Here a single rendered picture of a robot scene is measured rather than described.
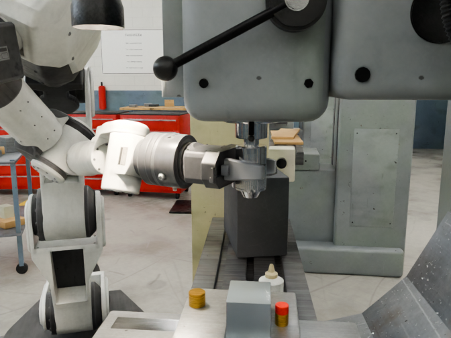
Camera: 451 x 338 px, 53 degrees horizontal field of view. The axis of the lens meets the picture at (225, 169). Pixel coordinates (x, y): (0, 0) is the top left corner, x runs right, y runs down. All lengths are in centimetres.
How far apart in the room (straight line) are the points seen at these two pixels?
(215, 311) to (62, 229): 72
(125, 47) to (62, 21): 918
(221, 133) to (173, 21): 178
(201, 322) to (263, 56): 33
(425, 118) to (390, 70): 976
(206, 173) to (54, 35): 41
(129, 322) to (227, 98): 33
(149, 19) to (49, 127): 908
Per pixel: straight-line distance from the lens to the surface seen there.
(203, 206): 250
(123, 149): 76
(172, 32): 67
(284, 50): 58
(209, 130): 242
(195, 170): 68
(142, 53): 997
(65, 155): 99
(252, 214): 103
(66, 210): 124
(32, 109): 93
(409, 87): 59
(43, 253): 130
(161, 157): 71
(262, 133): 66
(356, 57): 57
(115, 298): 180
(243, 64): 58
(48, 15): 88
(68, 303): 142
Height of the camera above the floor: 136
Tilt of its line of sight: 11 degrees down
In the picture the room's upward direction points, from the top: straight up
